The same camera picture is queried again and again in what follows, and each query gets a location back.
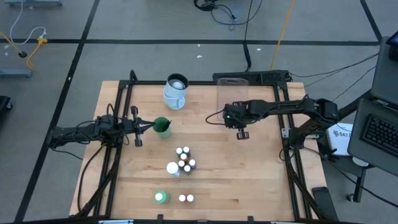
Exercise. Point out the black power strip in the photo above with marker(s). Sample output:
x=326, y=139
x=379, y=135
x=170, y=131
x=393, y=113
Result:
x=267, y=76

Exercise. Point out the orange and black paint bottle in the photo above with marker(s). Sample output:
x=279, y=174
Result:
x=183, y=156

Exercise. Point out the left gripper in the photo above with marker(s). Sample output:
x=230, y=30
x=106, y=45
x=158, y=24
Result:
x=129, y=126

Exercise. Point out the blue paint bottle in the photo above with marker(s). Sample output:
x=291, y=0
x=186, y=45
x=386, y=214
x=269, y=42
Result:
x=186, y=149

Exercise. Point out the clear plastic bin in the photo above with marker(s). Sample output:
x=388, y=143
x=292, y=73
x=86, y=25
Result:
x=231, y=90

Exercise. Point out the silver clamp bar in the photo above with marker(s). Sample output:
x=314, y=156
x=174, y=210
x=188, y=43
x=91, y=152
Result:
x=284, y=222
x=115, y=221

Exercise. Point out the black laptop stand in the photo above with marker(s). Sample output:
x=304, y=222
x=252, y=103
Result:
x=359, y=183

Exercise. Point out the grey-blue metal table foot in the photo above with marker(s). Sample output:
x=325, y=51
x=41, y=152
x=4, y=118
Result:
x=15, y=73
x=34, y=3

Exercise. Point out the black aluminium table frame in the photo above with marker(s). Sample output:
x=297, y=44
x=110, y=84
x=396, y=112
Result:
x=202, y=83

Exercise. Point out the black round floor plug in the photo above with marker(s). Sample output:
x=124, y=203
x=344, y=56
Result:
x=22, y=54

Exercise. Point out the purple and black paint bottle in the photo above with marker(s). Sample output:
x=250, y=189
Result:
x=192, y=163

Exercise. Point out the large green paint bottle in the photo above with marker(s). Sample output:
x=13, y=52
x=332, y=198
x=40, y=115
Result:
x=161, y=197

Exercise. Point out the white cup with water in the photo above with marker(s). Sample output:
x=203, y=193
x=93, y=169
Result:
x=174, y=93

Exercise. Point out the grey and black paint bottle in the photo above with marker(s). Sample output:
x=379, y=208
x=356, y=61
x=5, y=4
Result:
x=190, y=198

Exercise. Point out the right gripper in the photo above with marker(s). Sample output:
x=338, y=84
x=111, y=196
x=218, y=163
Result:
x=236, y=115

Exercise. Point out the small white-capped paint bottle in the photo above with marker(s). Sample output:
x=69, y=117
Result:
x=179, y=151

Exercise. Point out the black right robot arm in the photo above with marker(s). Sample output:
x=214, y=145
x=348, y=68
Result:
x=280, y=107

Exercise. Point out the green plastic cup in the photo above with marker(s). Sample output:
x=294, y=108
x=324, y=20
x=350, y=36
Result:
x=164, y=134

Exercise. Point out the white round object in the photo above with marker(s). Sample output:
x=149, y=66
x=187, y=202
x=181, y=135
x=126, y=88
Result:
x=360, y=161

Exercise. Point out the black caster wheel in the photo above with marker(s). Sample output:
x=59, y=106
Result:
x=3, y=104

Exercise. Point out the black tablet blue screen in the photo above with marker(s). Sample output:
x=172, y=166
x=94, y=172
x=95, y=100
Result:
x=393, y=45

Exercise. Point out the green and black paint bottle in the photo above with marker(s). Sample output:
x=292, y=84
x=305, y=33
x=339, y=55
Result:
x=186, y=168

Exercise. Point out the white box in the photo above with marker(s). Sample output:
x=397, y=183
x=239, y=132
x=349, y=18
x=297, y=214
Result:
x=339, y=140

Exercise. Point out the grey laptop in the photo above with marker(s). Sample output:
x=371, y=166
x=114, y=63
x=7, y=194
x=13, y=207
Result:
x=385, y=77

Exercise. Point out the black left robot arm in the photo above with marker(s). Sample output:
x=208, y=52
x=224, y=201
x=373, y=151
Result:
x=81, y=130

